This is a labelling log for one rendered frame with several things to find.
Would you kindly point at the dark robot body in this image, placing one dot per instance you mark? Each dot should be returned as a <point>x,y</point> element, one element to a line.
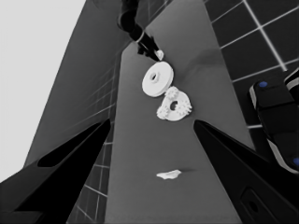
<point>274,102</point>

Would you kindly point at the white round pinned carrier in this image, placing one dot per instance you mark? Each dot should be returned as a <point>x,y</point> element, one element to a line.
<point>175,117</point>

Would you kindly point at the small white T-shaped piece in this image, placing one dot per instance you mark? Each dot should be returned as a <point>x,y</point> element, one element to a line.
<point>168,175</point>

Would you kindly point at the white toothed gear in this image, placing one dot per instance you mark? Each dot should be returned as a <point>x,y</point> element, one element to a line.
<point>187,109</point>
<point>160,55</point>
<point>169,94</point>
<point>160,114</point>

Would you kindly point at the large thick white disc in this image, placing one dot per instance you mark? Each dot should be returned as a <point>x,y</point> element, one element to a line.
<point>149,87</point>

